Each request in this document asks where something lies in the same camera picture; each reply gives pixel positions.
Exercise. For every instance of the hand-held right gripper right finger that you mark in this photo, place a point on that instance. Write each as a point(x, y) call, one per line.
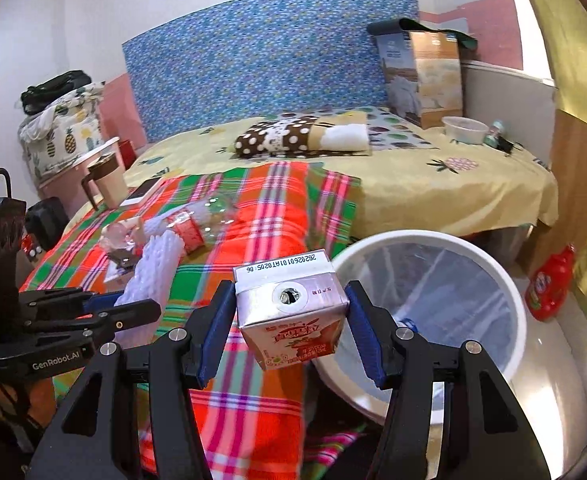
point(362, 335)

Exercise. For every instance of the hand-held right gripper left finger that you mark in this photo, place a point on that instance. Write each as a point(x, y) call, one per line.
point(218, 332)

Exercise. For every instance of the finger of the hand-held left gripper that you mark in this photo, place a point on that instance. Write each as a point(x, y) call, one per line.
point(123, 317)
point(98, 301)

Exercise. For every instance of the white foam net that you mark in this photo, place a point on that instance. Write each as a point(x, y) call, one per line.
point(156, 265)

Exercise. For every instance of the red and silver juice carton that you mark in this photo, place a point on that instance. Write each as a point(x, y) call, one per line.
point(288, 320)

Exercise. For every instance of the white round trash bin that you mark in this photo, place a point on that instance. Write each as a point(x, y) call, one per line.
point(503, 285)

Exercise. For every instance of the blue plastic scrap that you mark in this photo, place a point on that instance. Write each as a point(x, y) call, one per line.
point(408, 323)

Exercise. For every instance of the clear bottle with red label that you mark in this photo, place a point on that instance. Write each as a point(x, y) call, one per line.
point(198, 225)

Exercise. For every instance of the white phone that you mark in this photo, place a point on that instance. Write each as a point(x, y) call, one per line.
point(141, 192)

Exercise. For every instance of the red green plaid blanket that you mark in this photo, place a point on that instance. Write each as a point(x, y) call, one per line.
point(268, 210)

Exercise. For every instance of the pink storage box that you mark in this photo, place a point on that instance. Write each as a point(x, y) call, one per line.
point(83, 160)

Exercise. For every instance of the pineapple print bag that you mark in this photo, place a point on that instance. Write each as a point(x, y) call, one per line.
point(58, 135)

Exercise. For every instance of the yellow pineapple print bedsheet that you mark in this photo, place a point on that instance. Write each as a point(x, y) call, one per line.
point(423, 185)

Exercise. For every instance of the black bag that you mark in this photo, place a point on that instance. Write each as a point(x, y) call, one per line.
point(53, 90)

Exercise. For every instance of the red detergent bottle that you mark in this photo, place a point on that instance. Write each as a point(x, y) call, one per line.
point(548, 285)

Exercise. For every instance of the white folded towel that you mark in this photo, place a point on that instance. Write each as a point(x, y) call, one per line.
point(346, 136)

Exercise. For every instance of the brown polka dot pillow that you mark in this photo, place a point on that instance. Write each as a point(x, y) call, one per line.
point(273, 135)

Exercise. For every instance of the spotted white pillow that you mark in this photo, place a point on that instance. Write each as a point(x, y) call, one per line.
point(393, 127)

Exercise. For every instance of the white plastic bowl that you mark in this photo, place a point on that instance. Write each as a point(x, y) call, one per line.
point(463, 130)

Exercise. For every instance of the small black object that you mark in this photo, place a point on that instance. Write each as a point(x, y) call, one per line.
point(509, 146)

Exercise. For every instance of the small clear bottle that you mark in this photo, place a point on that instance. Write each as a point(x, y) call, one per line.
point(495, 134)

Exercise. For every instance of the printed cardboard box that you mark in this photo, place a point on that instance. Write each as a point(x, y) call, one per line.
point(423, 80)

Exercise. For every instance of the wooden board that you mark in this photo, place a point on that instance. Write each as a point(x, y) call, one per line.
point(573, 175)

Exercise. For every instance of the white cabinet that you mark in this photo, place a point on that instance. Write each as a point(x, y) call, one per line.
point(503, 105)

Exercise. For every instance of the blue patterned headboard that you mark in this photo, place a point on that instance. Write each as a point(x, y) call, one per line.
point(253, 65)

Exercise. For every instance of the yellow curtain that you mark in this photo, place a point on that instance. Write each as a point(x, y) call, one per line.
point(573, 35)

